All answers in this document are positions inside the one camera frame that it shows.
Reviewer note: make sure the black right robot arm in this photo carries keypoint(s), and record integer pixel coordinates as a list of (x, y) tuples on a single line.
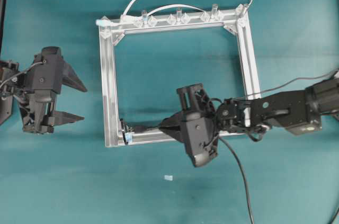
[(299, 111)]

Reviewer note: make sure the clear standoff post middle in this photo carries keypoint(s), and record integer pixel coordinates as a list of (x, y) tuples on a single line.
[(178, 15)]

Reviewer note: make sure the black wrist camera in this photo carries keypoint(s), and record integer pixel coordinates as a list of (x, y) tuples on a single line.
[(199, 139), (51, 50)]

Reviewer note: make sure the clear standoff post left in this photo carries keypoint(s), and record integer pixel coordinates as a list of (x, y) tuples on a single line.
[(144, 18)]

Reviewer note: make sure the clear standoff post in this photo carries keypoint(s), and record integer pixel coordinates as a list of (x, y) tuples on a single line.
[(214, 11), (178, 15), (144, 18)]

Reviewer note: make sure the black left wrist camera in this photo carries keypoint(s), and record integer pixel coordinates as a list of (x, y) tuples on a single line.
[(51, 50)]

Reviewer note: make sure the silver aluminium extrusion frame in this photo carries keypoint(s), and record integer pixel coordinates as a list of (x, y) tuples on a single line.
[(141, 67)]

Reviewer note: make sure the small blue tape piece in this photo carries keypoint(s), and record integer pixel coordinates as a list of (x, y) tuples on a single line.
[(168, 177)]

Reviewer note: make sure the clear standoff post right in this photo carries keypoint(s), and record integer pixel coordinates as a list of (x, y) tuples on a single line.
[(214, 11)]

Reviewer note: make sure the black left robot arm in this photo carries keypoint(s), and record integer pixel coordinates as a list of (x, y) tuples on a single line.
[(11, 84)]

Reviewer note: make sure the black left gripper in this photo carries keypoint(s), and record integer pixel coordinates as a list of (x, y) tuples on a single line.
[(41, 84)]

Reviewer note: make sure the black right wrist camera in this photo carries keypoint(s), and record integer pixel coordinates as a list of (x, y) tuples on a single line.
[(199, 139)]

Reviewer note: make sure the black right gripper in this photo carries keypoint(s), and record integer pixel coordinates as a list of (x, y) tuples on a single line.
[(195, 104)]

